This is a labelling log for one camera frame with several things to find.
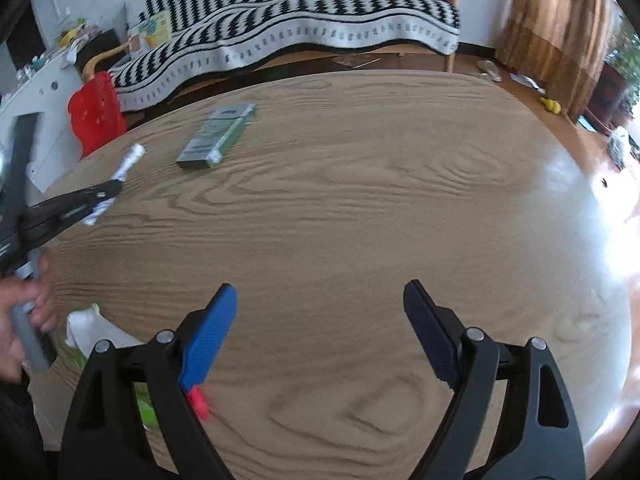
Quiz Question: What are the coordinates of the dark red plant stand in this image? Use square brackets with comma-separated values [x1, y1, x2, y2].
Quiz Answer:
[587, 62, 633, 133]

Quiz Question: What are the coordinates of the crumpled grey bag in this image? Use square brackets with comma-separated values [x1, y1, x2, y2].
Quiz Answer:
[606, 126, 640, 170]

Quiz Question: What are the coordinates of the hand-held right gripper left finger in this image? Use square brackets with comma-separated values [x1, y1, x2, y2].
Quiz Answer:
[59, 283, 239, 480]

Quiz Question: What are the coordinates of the red round object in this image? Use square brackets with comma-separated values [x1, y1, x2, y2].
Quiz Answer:
[187, 386, 211, 421]

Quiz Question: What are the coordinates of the colourful picture book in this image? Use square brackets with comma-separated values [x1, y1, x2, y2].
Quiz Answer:
[135, 11, 173, 53]

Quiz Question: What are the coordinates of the black white striped blanket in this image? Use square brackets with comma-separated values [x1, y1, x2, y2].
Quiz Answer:
[107, 0, 461, 113]

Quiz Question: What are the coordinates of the yellow plush toy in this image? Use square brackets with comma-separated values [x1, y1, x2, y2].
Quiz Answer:
[59, 22, 88, 48]

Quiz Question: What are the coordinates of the white cabinet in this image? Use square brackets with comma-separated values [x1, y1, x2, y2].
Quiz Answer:
[0, 52, 88, 193]

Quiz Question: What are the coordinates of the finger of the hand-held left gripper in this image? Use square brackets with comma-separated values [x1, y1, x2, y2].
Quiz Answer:
[22, 179, 125, 251]

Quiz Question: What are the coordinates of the green snack bag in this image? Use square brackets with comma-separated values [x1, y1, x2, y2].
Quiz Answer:
[67, 342, 162, 431]

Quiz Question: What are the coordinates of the red plastic stool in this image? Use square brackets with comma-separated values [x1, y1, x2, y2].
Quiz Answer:
[67, 71, 127, 161]

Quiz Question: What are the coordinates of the white plastic bag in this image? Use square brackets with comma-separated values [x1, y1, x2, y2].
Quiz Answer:
[65, 303, 146, 361]

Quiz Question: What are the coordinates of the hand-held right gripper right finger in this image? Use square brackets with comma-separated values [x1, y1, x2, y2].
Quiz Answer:
[403, 280, 586, 480]

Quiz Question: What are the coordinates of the green potted plant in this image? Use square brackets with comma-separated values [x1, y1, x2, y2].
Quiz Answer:
[607, 17, 640, 111]

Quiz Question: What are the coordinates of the black monitor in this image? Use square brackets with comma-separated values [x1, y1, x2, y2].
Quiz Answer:
[5, 7, 46, 68]

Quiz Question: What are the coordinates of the brown curtain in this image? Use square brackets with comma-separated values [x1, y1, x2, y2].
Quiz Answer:
[495, 0, 618, 116]

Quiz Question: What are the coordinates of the person's dark clothing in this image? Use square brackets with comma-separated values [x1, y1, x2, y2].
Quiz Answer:
[0, 380, 56, 480]

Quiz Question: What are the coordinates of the flat cardboard piece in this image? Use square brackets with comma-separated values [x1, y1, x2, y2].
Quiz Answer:
[332, 55, 382, 69]

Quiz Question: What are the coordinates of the person's left hand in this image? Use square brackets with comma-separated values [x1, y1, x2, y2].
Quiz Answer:
[0, 252, 58, 381]

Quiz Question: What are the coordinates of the black box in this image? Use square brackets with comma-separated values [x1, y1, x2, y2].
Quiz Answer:
[75, 30, 121, 66]

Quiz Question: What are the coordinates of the pale green carton box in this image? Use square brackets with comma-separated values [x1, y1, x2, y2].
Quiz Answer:
[176, 103, 257, 170]

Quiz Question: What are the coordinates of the beige slipper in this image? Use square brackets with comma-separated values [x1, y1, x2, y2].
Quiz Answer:
[476, 59, 505, 83]

